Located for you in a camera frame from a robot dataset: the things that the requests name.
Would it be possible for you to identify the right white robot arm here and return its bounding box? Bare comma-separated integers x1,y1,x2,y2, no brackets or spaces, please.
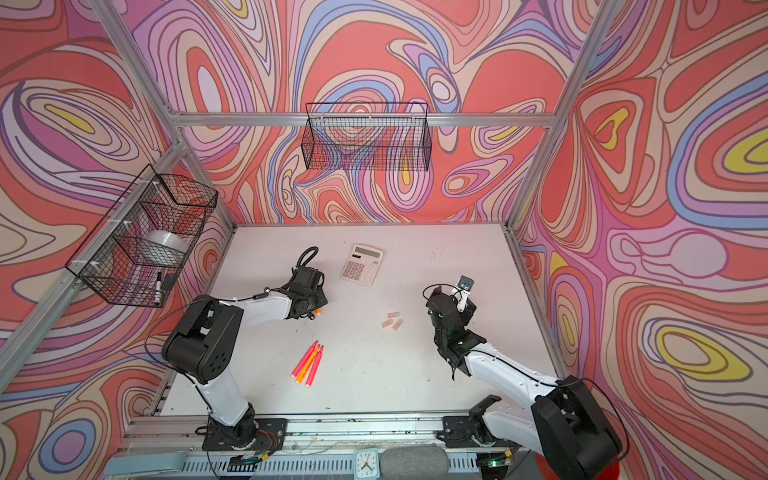
422,284,627,479

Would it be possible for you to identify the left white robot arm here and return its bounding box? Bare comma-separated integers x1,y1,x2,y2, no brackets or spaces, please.
161,265,328,450

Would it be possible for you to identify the pink pen left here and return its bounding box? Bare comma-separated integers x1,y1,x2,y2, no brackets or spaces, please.
292,341,318,378

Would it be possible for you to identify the pink pen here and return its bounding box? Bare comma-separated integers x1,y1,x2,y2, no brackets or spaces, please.
305,345,324,387
292,341,318,378

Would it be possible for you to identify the orange pen in bundle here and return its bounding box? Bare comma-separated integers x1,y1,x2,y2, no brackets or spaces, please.
296,344,322,384

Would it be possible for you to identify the pink pen right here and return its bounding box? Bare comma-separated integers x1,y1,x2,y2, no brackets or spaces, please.
305,345,324,387

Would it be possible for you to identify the pink calculator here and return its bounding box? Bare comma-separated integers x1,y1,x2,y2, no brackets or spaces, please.
340,244,384,287

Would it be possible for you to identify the black marker in basket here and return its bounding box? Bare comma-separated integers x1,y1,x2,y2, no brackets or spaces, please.
154,271,164,307

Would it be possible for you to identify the small white clock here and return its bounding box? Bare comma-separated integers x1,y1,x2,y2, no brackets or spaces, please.
353,448,381,480

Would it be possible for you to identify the silver tape roll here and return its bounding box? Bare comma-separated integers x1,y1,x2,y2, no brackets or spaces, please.
138,230,189,268

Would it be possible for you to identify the red bucket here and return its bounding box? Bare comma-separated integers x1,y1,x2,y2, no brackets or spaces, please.
535,453,621,480

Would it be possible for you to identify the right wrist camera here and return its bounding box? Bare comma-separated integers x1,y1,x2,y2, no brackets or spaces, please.
456,275,474,312

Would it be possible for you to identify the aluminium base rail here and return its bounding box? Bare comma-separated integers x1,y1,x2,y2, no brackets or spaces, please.
104,411,524,479

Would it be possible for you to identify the black wire basket back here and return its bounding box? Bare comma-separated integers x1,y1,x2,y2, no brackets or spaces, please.
301,101,432,172

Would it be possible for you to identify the black wire basket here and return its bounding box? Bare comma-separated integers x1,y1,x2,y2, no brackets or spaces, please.
301,101,432,172
66,166,218,308

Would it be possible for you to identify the black wire basket left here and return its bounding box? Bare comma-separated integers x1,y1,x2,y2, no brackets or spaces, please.
66,166,218,308

